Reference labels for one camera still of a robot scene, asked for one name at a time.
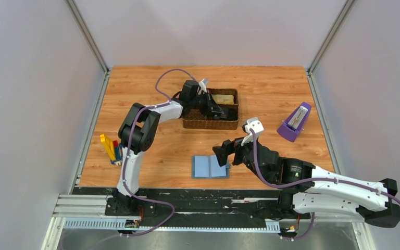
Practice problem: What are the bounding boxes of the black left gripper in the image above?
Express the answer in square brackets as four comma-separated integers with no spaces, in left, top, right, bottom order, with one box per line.
[190,90,223,116]

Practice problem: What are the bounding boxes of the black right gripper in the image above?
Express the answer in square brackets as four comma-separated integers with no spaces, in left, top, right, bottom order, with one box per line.
[212,133,258,172]

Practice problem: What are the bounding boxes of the teal leather card holder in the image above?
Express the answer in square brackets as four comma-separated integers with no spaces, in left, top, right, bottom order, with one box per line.
[191,155,231,179]

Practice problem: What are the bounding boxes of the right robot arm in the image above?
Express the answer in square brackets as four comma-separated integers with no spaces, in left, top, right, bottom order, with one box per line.
[212,138,400,228]

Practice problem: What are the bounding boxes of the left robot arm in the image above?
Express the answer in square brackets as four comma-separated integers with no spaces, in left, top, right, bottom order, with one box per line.
[112,79,238,215]

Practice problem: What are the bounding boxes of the gold card in basket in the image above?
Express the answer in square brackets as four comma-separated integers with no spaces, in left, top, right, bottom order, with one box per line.
[211,94,235,105]

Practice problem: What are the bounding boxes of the brown woven divided basket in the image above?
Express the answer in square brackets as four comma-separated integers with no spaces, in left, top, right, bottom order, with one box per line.
[182,89,239,130]

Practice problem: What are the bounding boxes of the purple metronome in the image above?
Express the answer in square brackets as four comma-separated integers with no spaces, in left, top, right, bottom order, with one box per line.
[277,102,312,143]

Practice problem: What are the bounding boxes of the blue toy block wheels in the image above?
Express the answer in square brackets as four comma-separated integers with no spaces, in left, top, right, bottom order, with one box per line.
[110,146,123,166]

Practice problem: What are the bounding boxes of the yellow toy block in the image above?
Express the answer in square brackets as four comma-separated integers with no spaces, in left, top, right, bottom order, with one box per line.
[99,134,116,161]

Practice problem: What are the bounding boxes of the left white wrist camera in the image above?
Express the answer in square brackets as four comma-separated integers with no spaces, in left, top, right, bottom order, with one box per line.
[197,78,209,95]

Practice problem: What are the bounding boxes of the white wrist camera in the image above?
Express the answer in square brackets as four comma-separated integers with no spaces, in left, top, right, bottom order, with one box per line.
[197,78,209,95]
[241,117,264,146]

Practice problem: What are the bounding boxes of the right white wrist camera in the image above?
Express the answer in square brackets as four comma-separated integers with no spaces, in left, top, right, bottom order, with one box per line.
[241,117,264,146]

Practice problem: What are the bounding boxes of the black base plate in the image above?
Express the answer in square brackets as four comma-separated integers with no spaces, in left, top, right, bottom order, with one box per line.
[72,187,311,227]

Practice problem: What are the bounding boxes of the white slotted cable duct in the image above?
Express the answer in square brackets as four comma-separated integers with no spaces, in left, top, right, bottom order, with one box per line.
[63,217,280,233]

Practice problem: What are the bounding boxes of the aluminium frame rail left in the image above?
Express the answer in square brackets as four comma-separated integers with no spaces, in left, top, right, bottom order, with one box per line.
[41,0,111,250]

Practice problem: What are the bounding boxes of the aluminium frame rail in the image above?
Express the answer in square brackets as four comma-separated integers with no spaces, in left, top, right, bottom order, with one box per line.
[306,0,377,250]
[41,0,111,250]

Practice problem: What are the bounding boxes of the aluminium frame rail right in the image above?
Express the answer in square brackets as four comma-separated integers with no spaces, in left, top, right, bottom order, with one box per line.
[306,0,377,250]

